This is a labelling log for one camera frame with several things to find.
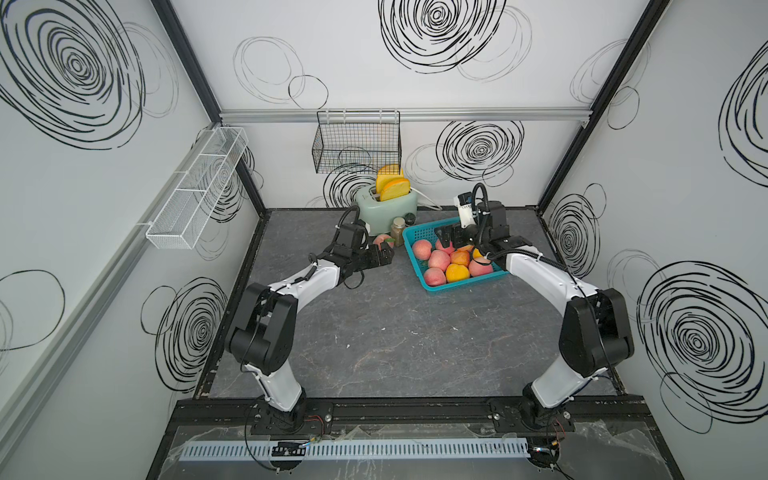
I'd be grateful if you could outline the pink peach front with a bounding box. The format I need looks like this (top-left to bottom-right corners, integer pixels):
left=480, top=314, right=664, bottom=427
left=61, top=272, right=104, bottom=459
left=428, top=250, right=451, bottom=272

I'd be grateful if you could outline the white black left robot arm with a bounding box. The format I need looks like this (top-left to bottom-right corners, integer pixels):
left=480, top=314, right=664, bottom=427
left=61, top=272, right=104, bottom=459
left=225, top=241, right=395, bottom=421

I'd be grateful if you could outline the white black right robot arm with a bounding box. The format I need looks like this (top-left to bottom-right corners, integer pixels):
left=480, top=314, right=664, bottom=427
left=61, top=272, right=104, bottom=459
left=435, top=223, right=635, bottom=429

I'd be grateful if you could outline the teal plastic basket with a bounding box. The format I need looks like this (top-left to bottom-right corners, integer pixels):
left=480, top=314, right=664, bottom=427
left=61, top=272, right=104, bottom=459
left=403, top=216, right=507, bottom=293

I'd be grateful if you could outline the glass spice jar silver lid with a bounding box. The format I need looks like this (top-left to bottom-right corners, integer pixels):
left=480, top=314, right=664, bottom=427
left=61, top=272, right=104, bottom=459
left=390, top=217, right=406, bottom=247

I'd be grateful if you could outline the mint green toaster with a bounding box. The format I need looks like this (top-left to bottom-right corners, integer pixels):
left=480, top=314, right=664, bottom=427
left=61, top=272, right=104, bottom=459
left=354, top=186, right=418, bottom=235

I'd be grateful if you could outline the yellow toast slice right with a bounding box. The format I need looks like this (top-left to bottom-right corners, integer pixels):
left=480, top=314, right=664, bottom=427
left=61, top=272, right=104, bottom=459
left=379, top=177, right=411, bottom=202

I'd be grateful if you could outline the yellow toast slice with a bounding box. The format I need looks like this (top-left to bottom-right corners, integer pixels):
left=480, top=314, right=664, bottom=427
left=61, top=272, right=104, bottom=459
left=375, top=164, right=403, bottom=194
left=379, top=177, right=411, bottom=202

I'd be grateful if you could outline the yellow toast slice left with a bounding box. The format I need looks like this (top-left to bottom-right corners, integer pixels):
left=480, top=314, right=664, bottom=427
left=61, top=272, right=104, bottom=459
left=375, top=164, right=403, bottom=194

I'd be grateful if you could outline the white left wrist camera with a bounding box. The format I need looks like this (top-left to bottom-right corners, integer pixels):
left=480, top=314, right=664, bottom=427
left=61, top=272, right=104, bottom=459
left=351, top=220, right=369, bottom=249

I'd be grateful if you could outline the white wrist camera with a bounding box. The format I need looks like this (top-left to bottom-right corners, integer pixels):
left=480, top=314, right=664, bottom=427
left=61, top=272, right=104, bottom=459
left=454, top=192, right=476, bottom=228
left=351, top=220, right=369, bottom=249

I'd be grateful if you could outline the white toaster power cable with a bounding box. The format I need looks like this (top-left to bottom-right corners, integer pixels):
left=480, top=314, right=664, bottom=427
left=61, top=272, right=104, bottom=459
left=409, top=187, right=444, bottom=212

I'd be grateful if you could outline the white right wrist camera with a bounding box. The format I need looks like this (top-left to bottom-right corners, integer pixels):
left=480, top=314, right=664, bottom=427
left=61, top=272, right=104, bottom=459
left=454, top=192, right=476, bottom=228

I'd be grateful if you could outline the black wire hanging basket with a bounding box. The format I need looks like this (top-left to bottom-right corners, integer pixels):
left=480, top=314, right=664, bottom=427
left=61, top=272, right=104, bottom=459
left=311, top=109, right=403, bottom=175

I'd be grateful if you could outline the white wire wall shelf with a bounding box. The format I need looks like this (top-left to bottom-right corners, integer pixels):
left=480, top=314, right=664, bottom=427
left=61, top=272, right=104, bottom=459
left=146, top=126, right=248, bottom=250

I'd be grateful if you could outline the grey horizontal wall rail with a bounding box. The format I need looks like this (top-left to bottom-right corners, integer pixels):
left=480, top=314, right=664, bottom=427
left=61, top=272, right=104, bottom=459
left=220, top=107, right=592, bottom=124

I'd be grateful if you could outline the white slotted cable duct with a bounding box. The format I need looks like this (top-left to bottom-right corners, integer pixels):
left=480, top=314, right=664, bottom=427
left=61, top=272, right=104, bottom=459
left=179, top=438, right=532, bottom=462

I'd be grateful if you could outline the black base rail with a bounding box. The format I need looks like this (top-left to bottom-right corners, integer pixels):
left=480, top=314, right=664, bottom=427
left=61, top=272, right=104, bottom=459
left=165, top=395, right=651, bottom=435

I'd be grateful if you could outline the black corner frame post right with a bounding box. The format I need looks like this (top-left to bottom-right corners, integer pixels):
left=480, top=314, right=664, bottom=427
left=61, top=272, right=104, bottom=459
left=537, top=0, right=671, bottom=213

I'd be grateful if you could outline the black corner frame post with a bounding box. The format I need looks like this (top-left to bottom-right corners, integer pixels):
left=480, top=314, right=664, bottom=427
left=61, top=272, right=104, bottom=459
left=151, top=0, right=267, bottom=218
left=537, top=0, right=671, bottom=213

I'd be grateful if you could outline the black corner frame post left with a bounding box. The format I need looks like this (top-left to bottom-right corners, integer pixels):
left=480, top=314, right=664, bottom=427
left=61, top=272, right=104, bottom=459
left=151, top=0, right=267, bottom=218

